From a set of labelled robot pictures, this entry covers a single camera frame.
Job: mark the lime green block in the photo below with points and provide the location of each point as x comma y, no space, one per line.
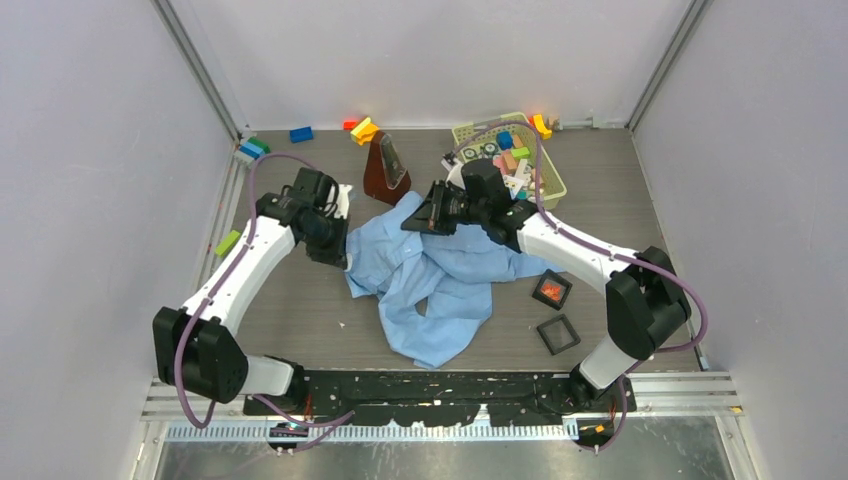
225,246

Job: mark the brown wooden metronome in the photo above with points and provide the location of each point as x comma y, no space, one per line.
386,178

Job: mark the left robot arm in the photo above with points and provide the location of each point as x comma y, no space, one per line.
196,344

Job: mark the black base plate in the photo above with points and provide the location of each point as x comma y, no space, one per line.
439,399

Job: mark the orange brooch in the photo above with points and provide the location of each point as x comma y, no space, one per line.
552,290

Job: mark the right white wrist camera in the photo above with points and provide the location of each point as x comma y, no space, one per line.
454,167

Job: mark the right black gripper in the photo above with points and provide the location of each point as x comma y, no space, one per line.
430,217

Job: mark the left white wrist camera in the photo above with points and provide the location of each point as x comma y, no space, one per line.
342,201

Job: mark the light blue shirt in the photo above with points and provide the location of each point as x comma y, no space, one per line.
434,292

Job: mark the yellow toy block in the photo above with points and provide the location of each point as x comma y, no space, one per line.
364,131

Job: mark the yellow-green plastic basket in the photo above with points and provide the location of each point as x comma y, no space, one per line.
529,179

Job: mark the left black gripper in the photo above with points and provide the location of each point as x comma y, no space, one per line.
335,255

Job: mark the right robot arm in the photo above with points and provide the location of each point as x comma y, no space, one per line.
646,302

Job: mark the yellow arch block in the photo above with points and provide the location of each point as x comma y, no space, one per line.
541,127

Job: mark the black square frame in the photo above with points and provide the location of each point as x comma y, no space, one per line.
558,334
550,275

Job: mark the stacked blue green bricks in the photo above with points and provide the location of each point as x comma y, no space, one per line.
249,150

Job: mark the blue block in basket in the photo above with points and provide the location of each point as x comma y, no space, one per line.
504,140

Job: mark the green block in basket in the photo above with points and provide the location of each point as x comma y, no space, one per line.
521,153

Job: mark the blue toy brick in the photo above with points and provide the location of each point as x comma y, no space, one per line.
300,135

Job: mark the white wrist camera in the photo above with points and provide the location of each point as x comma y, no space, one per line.
454,167
342,201

